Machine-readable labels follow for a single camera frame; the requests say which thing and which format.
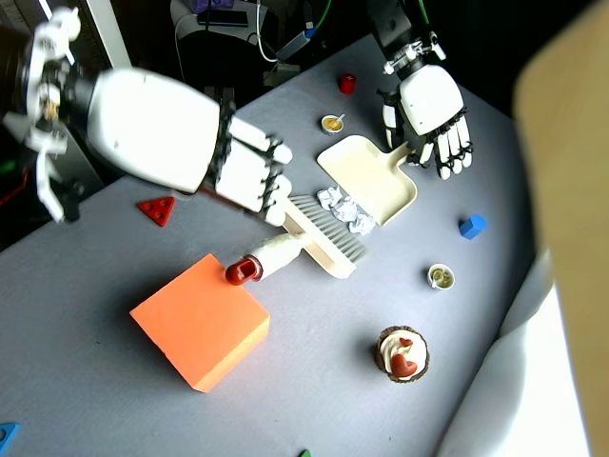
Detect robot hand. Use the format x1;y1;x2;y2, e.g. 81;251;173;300
85;68;294;228
380;63;475;181

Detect tan wooden board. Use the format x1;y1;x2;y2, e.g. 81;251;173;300
513;0;609;457

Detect grey plug adapter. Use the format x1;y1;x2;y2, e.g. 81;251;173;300
275;28;318;61

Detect cream plastic dustpan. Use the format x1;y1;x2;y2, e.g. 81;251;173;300
316;134;419;228

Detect blue hexagonal block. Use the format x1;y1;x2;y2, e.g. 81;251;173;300
459;213;488;240

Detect white cloth backdrop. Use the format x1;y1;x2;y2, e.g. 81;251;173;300
435;247;594;457

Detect orange foam block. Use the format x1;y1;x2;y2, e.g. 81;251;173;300
128;252;271;394

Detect toy cupcake with white frosting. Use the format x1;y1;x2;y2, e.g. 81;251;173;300
373;325;431;385

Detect crumpled white paper ball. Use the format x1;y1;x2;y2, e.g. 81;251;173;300
317;186;344;210
349;212;376;236
332;197;361;223

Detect white cable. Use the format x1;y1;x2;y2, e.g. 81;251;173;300
254;0;280;64

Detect blue block with holes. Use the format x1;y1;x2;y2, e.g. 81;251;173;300
0;422;22;457

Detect green cable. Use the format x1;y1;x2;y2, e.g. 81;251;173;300
313;0;334;30

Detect small bowl of yellow food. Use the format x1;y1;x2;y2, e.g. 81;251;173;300
321;113;346;136

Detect red triangle block with holes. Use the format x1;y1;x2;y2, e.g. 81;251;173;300
136;195;176;228

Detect grey tablecloth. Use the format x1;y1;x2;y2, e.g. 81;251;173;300
0;32;553;457

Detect white frame post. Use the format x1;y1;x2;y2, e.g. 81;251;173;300
85;0;132;72

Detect small bowl of greenish soup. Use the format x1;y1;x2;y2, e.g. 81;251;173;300
426;263;456;290

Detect cream brush with red handle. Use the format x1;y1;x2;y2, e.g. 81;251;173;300
225;192;367;287

